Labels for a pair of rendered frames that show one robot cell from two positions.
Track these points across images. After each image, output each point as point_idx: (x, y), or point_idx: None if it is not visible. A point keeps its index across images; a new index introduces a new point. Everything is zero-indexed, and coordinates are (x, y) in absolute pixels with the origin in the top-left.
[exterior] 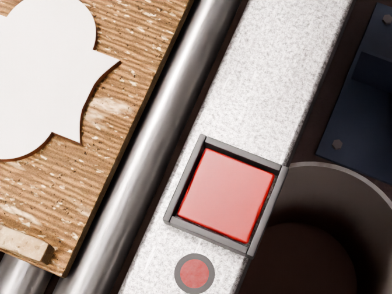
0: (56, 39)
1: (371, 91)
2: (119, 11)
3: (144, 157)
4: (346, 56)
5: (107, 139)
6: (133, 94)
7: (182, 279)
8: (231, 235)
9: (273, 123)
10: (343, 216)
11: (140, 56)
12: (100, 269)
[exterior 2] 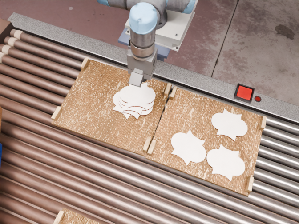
0: (221, 119)
1: None
2: (212, 110)
3: (239, 106)
4: None
5: (239, 110)
6: (229, 106)
7: (259, 100)
8: (251, 91)
9: (228, 86)
10: None
11: (221, 106)
12: (260, 113)
